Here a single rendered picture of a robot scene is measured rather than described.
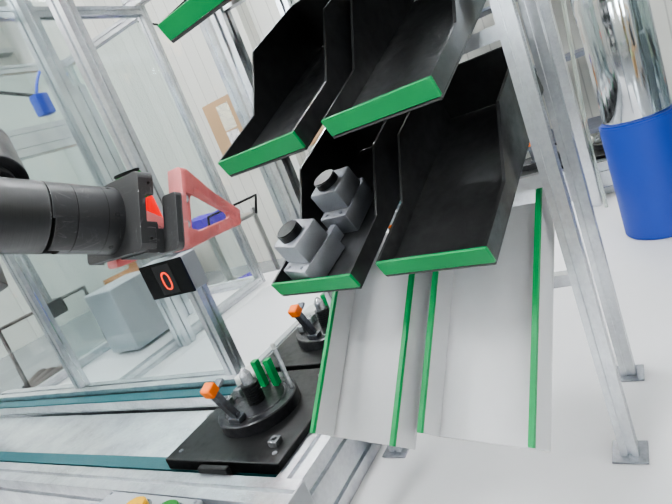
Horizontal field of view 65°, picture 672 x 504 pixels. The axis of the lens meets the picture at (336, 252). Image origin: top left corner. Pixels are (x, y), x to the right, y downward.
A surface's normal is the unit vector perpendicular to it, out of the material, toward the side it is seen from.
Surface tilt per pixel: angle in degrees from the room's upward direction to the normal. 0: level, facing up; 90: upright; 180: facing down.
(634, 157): 90
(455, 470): 0
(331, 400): 90
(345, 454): 90
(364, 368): 45
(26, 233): 124
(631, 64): 90
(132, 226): 65
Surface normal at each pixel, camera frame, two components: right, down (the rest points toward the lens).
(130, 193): -0.67, 0.00
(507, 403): -0.66, -0.35
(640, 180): -0.59, 0.41
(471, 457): -0.36, -0.90
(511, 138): 0.73, -0.12
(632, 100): -0.40, 0.37
